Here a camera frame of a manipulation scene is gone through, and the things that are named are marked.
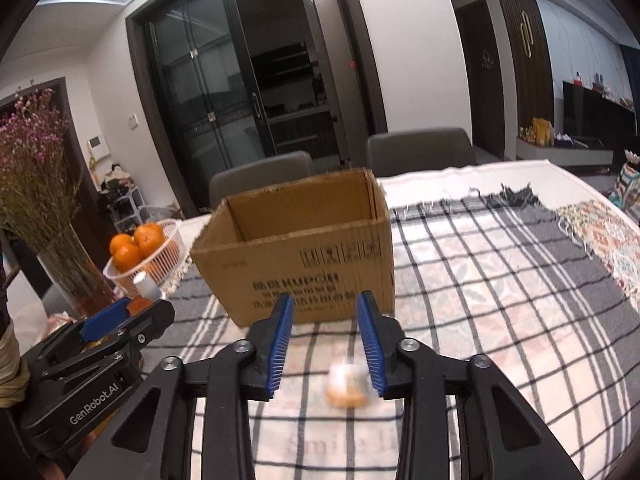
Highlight brown oval case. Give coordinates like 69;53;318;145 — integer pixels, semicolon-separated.
127;296;153;318

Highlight cream jar orange lid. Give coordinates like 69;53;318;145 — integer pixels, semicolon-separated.
326;362;371;408

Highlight glass vase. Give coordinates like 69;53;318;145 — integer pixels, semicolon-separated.
37;224;116;318

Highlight orange fruit front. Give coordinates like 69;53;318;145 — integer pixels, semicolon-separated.
113;243;142;273

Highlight orange fruit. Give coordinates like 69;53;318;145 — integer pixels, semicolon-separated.
113;243;142;273
108;233;134;256
134;222;165;258

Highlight orange fruit left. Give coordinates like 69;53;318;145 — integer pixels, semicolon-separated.
108;233;134;256

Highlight white fruit basket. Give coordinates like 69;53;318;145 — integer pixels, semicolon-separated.
103;219;186;296

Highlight orange fruit right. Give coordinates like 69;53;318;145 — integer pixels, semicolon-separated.
134;222;165;258

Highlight white shoe rack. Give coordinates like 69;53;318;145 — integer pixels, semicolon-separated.
108;186;146;233

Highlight dried purple flowers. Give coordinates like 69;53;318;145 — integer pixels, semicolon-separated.
1;88;80;254

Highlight grey plaid tablecloth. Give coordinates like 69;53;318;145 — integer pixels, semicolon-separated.
143;185;639;479

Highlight patterned floral mat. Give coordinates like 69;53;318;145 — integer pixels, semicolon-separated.
555;200;640;311

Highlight brown cardboard box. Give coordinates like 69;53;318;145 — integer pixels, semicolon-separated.
190;169;395;327

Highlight left grey chair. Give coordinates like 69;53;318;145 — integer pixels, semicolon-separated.
209;151;314;209

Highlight grey chair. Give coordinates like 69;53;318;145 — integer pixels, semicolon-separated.
209;151;314;209
366;128;477;178

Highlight white tv cabinet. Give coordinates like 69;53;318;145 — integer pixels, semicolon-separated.
516;139;614;167

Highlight right grey chair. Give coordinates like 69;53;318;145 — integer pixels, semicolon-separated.
366;128;477;178

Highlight black television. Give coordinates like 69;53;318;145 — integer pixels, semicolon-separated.
563;81;637;150

